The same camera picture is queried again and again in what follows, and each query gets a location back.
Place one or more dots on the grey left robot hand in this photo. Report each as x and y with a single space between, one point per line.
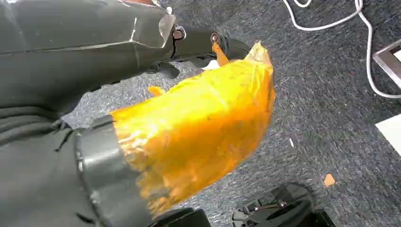
78 28

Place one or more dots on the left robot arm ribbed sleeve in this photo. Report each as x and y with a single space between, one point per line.
31 181

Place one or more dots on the black robot foot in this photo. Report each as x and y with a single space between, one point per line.
184 219
282 210

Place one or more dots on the small white scrap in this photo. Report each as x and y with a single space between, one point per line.
291 143

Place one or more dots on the orange paper scrap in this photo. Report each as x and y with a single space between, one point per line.
329 180

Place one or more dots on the white sheet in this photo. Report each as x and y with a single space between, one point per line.
392 131

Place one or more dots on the metal frame leg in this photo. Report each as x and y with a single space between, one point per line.
387 61

